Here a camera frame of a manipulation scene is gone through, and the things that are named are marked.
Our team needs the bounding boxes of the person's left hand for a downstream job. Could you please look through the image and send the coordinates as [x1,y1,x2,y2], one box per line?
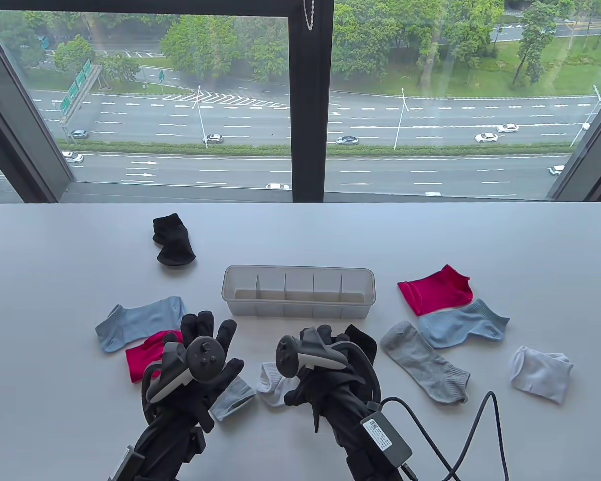
[141,311,245,434]

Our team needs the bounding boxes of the person's right hand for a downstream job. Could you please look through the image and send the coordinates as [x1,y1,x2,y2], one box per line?
[284,325,380,434]

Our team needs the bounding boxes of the black sock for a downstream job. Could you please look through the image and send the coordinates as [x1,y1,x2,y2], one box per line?
[152,213,197,267]
[343,324,378,366]

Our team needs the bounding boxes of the light blue sock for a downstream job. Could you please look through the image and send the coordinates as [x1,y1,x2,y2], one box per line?
[417,299,510,349]
[95,296,187,353]

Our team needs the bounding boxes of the white sock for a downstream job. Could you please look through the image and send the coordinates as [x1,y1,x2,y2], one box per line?
[510,345,574,404]
[255,362,301,407]

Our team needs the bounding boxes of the red sock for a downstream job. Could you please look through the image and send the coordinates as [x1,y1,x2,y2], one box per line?
[125,330,185,384]
[397,264,474,317]

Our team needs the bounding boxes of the grey sock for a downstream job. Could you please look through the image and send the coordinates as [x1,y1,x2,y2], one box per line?
[380,321,471,404]
[209,376,257,421]

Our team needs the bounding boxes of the person's right forearm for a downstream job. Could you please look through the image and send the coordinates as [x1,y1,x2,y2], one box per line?
[326,408,421,481]

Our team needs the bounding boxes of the person's left forearm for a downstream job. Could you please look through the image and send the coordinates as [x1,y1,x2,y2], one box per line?
[120,416,218,481]

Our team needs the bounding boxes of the grey handheld controller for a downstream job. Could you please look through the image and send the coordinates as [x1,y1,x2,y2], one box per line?
[145,337,227,404]
[275,335,350,377]

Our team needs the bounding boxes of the black box with white label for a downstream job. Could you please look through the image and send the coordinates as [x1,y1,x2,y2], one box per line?
[360,412,413,469]
[111,445,145,481]

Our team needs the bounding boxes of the clear plastic divided organizer box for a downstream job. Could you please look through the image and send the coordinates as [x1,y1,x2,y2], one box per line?
[222,265,376,320]

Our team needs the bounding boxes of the green road sign gantry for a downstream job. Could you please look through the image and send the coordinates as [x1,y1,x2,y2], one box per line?
[58,59,103,126]

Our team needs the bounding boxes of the thin black cable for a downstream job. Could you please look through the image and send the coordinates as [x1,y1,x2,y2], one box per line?
[381,391,510,481]

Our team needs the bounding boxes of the dark window frame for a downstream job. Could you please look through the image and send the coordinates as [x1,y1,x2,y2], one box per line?
[0,0,601,203]

